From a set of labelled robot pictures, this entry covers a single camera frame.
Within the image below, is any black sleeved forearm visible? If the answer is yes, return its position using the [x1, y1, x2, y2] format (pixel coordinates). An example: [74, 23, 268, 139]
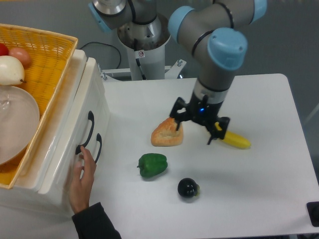
[72, 202, 122, 239]

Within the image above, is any white drawer cabinet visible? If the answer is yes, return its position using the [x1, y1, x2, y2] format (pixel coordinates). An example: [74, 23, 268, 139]
[0, 50, 87, 216]

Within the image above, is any dark purple eggplant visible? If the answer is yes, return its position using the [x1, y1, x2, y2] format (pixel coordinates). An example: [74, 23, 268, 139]
[177, 178, 200, 199]

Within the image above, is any black corner object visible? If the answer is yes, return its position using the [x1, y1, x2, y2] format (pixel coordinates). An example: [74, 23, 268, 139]
[307, 201, 319, 227]

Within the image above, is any pink peach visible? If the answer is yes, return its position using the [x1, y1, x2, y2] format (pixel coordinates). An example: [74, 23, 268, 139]
[8, 47, 32, 68]

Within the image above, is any white pear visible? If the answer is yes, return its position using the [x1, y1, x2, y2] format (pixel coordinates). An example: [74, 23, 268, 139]
[0, 55, 25, 85]

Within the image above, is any red tomato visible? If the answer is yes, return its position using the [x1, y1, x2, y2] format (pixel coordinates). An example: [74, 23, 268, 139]
[0, 43, 9, 56]

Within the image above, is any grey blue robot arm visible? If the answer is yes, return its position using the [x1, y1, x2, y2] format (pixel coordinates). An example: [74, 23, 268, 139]
[88, 0, 267, 140]

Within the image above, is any toy bread pastry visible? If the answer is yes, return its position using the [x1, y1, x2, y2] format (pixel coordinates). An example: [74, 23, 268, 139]
[151, 118, 184, 147]

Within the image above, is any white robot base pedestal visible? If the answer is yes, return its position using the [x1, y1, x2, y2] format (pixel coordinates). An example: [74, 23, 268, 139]
[98, 13, 187, 82]

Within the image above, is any black cable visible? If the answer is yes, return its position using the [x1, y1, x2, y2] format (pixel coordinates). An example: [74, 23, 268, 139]
[79, 41, 122, 67]

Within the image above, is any green bell pepper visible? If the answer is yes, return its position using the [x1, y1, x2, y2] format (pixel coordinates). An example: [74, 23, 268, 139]
[137, 153, 168, 178]

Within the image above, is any yellow banana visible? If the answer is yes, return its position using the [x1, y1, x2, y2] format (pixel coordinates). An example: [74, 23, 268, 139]
[219, 130, 251, 149]

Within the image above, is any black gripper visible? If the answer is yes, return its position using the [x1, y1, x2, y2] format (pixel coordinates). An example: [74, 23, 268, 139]
[169, 93, 230, 145]

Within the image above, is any beige plate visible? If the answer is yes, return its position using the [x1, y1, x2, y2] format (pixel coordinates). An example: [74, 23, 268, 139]
[0, 86, 40, 164]

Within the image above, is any yellow woven basket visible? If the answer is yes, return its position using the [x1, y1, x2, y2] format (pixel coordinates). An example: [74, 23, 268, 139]
[0, 24, 78, 189]

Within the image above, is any person's bare hand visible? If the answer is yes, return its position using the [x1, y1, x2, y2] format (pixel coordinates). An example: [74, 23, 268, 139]
[69, 146, 96, 214]

